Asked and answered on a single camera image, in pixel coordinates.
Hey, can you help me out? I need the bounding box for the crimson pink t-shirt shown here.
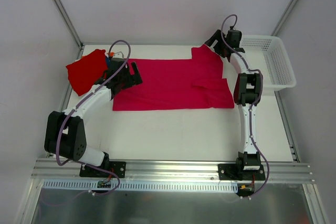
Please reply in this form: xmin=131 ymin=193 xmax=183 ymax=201
xmin=112 ymin=45 xmax=235 ymax=111

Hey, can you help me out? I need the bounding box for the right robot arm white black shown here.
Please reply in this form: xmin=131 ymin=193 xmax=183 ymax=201
xmin=205 ymin=28 xmax=266 ymax=181

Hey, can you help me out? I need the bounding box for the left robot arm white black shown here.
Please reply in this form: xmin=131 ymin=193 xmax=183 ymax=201
xmin=44 ymin=58 xmax=143 ymax=177

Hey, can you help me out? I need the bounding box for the white perforated plastic basket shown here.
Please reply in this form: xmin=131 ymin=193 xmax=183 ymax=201
xmin=240 ymin=35 xmax=297 ymax=92

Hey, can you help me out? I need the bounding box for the folded red t-shirt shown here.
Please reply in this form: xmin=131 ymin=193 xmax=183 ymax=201
xmin=66 ymin=49 xmax=108 ymax=96

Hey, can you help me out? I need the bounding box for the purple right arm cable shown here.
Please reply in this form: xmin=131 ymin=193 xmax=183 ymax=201
xmin=220 ymin=14 xmax=270 ymax=200

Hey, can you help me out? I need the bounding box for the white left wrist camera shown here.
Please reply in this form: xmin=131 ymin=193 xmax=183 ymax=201
xmin=111 ymin=51 xmax=124 ymax=59

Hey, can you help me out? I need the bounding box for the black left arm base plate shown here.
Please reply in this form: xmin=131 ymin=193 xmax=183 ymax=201
xmin=79 ymin=161 xmax=126 ymax=178

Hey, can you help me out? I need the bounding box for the aluminium mounting rail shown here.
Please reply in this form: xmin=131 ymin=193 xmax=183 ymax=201
xmin=31 ymin=158 xmax=316 ymax=184

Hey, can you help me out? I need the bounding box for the left aluminium frame post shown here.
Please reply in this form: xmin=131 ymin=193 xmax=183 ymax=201
xmin=52 ymin=0 xmax=83 ymax=49

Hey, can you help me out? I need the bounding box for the aluminium frame post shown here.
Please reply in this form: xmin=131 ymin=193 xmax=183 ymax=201
xmin=271 ymin=0 xmax=300 ymax=36
xmin=52 ymin=0 xmax=83 ymax=49

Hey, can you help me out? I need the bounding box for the right aluminium frame post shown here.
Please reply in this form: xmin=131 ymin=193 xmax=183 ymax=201
xmin=271 ymin=0 xmax=300 ymax=36

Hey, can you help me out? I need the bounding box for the white slotted cable duct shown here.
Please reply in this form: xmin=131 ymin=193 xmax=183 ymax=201
xmin=42 ymin=179 xmax=238 ymax=193

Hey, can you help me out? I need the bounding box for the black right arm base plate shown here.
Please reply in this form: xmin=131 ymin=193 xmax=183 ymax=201
xmin=217 ymin=163 xmax=266 ymax=181

